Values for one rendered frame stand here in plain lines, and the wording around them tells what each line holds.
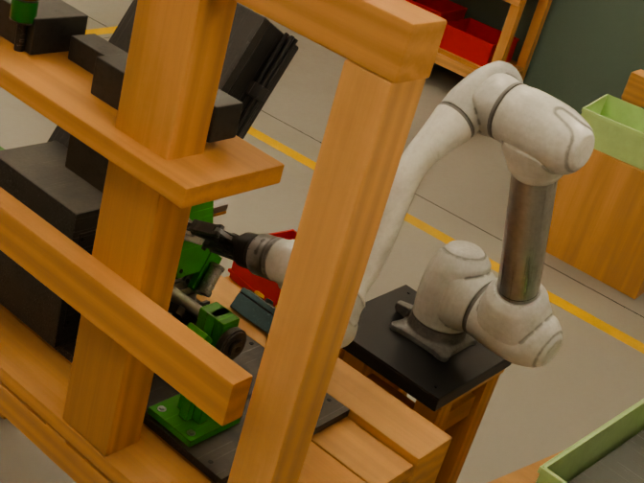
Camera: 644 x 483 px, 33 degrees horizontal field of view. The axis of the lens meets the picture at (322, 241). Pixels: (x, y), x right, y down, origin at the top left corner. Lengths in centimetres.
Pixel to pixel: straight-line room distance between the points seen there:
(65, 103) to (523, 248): 107
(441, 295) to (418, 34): 131
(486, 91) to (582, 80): 559
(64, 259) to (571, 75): 618
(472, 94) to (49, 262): 93
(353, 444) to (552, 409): 217
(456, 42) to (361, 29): 611
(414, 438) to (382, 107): 110
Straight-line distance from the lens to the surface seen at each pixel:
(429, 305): 277
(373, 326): 283
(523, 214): 241
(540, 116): 225
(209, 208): 247
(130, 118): 192
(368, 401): 253
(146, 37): 186
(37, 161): 247
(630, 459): 282
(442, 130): 229
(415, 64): 156
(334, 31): 159
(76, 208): 230
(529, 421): 438
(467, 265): 271
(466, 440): 307
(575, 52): 790
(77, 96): 205
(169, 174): 182
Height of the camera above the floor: 232
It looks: 27 degrees down
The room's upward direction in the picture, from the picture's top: 16 degrees clockwise
